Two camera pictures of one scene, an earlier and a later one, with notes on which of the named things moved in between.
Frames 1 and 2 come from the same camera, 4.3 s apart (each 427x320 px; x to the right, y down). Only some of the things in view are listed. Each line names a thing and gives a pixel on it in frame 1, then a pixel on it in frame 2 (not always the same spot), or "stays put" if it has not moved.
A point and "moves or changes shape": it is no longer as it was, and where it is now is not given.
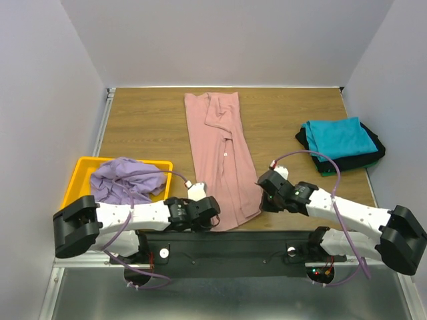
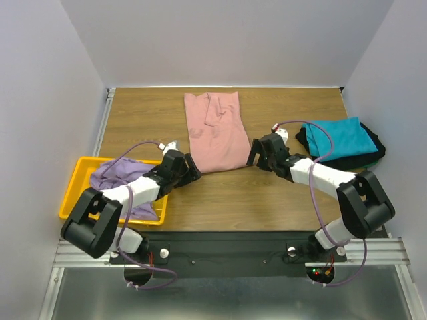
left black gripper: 209,207 to 187,167
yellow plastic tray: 81,183 stays put
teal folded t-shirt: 338,137 stays put
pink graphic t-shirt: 223,158 moves or changes shape
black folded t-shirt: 345,162 stays put
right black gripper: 269,182 to 264,152
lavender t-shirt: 122,181 stays put
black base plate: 229,253 stays put
